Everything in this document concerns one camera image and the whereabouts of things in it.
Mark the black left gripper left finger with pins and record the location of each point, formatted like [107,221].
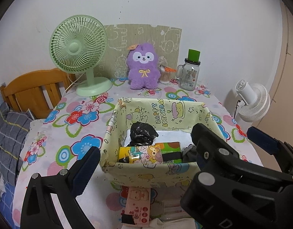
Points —
[38,210]

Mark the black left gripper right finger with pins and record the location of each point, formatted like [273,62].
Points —
[228,192]

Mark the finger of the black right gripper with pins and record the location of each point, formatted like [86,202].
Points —
[281,151]

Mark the white cloth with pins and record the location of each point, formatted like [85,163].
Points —
[185,223]

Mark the grey cloth in basket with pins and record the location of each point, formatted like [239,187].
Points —
[189,154]

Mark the white standing fan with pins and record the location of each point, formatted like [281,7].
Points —
[256,101]

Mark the green brown box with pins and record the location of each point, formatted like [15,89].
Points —
[171,152]

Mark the grey plaid pillow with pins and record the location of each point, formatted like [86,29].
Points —
[14,127]

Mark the yellow cartoon fabric basket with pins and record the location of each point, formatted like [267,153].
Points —
[178,117]

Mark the yellow cartoon tissue pack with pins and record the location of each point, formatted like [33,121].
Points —
[141,155]

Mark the floral tablecloth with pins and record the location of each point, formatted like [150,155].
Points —
[64,128]

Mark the black plastic bag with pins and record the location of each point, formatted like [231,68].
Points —
[142,134]

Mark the glass mason jar mug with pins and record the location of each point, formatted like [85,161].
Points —
[187,74]

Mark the cotton swab container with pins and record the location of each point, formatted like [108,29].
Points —
[165,74]

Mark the green cup on jar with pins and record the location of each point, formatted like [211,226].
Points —
[193,55]

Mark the purple plush toy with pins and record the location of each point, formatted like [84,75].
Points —
[143,67]

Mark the cartoon cardboard panel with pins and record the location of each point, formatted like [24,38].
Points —
[165,40]

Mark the green desk fan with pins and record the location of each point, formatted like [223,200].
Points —
[78,45]

